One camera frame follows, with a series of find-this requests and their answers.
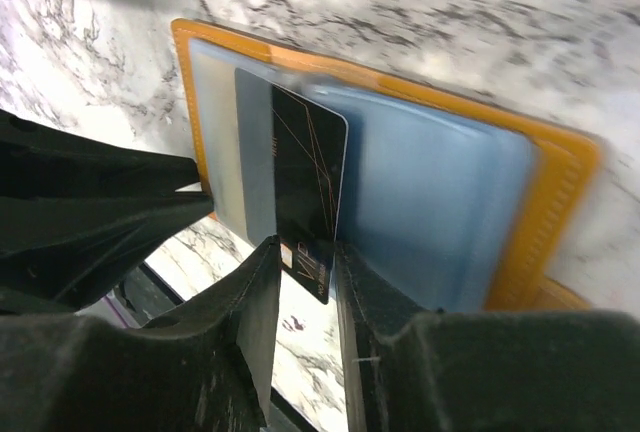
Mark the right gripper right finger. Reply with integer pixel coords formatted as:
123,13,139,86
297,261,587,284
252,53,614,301
335,245,639,431

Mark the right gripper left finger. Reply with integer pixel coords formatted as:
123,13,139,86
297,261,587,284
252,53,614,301
1,236,281,431

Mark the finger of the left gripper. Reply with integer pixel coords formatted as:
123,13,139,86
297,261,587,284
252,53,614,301
1,111,199,199
1,192,213,312

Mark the yellow leather card holder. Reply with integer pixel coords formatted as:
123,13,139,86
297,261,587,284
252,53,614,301
171,19,601,312

